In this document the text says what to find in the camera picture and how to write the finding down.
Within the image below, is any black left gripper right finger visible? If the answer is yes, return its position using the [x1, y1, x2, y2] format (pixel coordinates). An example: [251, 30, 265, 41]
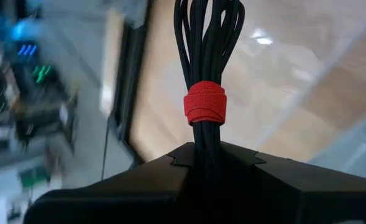
[218, 141, 366, 224]

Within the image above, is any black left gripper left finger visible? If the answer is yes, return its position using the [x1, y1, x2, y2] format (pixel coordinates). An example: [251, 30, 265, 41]
[23, 141, 199, 224]

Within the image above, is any black cable bundle red strap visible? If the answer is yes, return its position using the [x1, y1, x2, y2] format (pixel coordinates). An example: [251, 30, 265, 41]
[173, 0, 246, 175]

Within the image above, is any clear plastic bin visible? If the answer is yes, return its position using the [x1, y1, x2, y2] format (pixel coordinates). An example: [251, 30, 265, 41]
[226, 0, 366, 183]

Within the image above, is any black computer case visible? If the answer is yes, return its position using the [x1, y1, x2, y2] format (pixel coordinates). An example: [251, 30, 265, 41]
[2, 37, 81, 156]

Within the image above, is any black aluminium table frame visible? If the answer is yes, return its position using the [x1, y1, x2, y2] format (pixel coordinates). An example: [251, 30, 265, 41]
[108, 0, 158, 166]

